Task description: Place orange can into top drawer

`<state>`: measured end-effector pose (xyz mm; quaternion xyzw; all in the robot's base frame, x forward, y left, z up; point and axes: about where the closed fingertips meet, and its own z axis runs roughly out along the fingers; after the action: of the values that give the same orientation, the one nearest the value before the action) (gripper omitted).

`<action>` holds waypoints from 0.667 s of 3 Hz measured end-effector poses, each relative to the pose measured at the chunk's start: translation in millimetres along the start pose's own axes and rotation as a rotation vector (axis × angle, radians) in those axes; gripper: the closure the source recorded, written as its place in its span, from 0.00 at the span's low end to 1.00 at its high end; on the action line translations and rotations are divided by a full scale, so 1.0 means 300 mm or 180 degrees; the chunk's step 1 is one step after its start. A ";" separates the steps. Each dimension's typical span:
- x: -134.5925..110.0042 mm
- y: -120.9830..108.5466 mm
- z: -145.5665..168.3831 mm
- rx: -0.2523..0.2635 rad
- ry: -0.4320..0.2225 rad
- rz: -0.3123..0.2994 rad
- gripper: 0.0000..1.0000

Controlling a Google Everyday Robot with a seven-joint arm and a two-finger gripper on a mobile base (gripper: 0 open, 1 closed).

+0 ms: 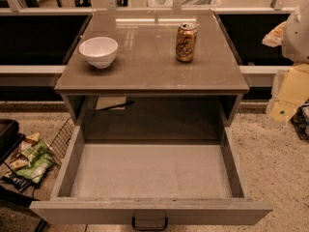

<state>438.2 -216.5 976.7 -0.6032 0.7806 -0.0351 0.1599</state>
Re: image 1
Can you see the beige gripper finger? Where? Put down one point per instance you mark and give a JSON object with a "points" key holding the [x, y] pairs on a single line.
{"points": [[275, 36]]}

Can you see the orange soda can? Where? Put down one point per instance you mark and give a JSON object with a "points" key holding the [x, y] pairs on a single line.
{"points": [[185, 42]]}

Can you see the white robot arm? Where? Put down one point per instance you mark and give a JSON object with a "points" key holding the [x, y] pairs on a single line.
{"points": [[292, 35]]}

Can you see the grey cabinet with glossy top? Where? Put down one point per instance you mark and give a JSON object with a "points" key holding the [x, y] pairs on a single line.
{"points": [[146, 60]]}

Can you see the open grey top drawer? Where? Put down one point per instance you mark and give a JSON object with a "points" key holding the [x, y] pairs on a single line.
{"points": [[190, 183]]}

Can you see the clear plastic bin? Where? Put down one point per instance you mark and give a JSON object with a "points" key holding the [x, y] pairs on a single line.
{"points": [[185, 3]]}

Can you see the white ceramic bowl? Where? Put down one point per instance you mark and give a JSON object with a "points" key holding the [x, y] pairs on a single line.
{"points": [[99, 52]]}

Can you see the tan chip bag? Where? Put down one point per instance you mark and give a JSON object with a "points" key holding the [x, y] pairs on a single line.
{"points": [[32, 139]]}

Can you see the green snack bag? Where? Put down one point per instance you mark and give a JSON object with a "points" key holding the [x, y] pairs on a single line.
{"points": [[39, 160]]}

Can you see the black tray left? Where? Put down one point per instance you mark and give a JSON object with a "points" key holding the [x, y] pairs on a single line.
{"points": [[10, 137]]}

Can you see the dark snack packet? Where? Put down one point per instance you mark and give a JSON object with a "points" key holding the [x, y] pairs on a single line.
{"points": [[19, 182]]}

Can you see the black wire basket right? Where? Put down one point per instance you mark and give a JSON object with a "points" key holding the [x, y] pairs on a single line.
{"points": [[300, 122]]}

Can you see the black wire basket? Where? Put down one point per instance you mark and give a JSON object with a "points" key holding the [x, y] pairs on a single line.
{"points": [[300, 122], [61, 142]]}

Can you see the black drawer handle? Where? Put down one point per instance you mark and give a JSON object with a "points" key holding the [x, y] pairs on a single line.
{"points": [[147, 226]]}

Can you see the black wire basket left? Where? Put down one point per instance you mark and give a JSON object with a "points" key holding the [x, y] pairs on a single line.
{"points": [[61, 142]]}

